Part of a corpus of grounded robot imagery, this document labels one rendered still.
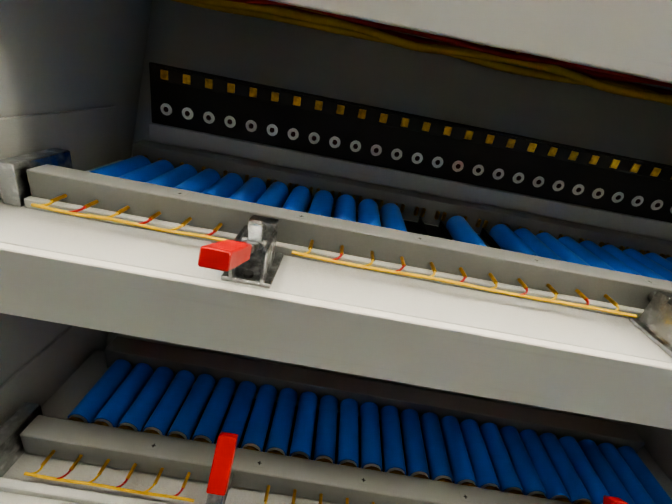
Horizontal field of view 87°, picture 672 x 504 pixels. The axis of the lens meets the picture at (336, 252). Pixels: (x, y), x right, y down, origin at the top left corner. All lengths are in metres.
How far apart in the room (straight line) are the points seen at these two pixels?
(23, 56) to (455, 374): 0.34
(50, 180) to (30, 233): 0.04
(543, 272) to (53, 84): 0.38
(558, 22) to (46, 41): 0.33
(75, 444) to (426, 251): 0.29
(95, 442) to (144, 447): 0.04
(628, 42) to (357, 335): 0.22
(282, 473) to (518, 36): 0.33
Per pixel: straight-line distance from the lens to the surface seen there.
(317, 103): 0.36
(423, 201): 0.35
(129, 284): 0.22
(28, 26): 0.35
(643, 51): 0.28
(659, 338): 0.31
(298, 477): 0.32
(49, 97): 0.36
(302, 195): 0.30
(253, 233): 0.20
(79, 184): 0.29
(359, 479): 0.33
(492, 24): 0.24
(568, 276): 0.29
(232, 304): 0.21
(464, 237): 0.30
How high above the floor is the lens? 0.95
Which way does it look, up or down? 5 degrees down
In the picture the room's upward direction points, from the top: 11 degrees clockwise
